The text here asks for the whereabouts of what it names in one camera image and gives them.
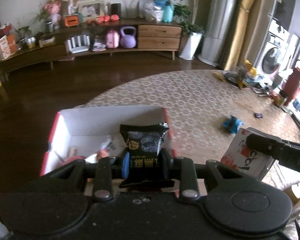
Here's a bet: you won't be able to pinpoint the wooden TV cabinet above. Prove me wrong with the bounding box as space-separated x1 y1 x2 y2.
0 17 183 73

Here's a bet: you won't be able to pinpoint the white planter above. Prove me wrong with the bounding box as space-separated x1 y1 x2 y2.
178 32 204 61

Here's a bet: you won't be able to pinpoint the purple kettlebell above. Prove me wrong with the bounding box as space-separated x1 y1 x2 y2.
119 26 138 49

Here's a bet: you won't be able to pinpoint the stack of booklets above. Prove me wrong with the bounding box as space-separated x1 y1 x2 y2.
91 35 107 53

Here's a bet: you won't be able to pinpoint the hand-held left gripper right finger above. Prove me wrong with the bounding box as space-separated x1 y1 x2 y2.
159 149 250 202

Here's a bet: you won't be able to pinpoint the teal water bottle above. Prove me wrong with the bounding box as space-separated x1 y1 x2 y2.
162 1 175 23

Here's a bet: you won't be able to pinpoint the small cardboard box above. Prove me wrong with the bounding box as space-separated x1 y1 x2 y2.
38 37 56 48

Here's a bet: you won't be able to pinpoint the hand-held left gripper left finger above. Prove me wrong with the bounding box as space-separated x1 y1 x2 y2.
43 152 130 202

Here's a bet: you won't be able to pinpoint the white router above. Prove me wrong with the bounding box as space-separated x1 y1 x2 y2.
65 34 91 54

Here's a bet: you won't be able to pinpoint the pink case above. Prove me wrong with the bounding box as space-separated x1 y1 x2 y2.
105 29 121 49

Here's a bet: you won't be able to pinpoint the yellow packet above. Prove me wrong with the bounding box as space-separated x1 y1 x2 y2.
243 59 257 78

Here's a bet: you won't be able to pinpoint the blue snack packet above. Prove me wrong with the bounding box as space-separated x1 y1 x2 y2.
222 115 244 134

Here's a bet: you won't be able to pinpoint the white washing machine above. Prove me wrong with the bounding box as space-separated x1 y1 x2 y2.
254 17 291 81

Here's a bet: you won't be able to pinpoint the green leafy plant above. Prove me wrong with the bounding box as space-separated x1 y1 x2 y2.
164 0 211 36

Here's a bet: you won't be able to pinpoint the grey tower air conditioner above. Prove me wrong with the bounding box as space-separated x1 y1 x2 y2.
197 0 241 67

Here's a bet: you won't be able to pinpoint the clear plastic bag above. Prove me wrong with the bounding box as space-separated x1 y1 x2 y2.
143 2 164 22

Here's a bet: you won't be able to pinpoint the pink flower bouquet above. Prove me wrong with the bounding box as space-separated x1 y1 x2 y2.
43 0 62 22

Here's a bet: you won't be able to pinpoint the white black printed snack packet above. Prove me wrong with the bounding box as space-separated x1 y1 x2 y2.
85 135 118 165

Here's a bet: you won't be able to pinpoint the red gift box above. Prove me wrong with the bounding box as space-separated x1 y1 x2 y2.
0 24 13 37

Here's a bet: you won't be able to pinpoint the white cardboard box red edges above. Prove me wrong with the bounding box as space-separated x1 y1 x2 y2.
39 105 177 177

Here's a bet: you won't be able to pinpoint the black speaker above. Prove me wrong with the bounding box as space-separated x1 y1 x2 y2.
111 3 122 17

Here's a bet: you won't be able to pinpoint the beige printed box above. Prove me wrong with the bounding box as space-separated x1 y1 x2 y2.
0 35 11 61

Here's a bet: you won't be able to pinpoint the orange tissue box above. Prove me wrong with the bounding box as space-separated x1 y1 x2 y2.
64 14 81 28

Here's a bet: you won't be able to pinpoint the small green potted plant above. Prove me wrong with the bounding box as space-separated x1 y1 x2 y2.
14 26 33 41

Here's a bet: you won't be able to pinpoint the white red printed snack packet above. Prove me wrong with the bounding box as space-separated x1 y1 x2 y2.
220 127 276 181

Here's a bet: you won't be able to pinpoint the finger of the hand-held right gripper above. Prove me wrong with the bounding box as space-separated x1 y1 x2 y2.
245 133 283 160

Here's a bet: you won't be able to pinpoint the white photo frame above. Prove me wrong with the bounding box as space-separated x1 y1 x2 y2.
78 1 106 18

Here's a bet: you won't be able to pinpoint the small jar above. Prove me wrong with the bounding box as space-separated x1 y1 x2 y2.
275 90 288 106

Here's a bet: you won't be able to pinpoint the dark red thermos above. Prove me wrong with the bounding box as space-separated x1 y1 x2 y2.
282 60 300 106

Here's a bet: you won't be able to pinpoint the patterned tablecloth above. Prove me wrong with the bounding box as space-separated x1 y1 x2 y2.
84 69 300 240

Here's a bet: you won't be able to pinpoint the golden curtain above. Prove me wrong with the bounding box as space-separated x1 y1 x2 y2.
222 0 266 71

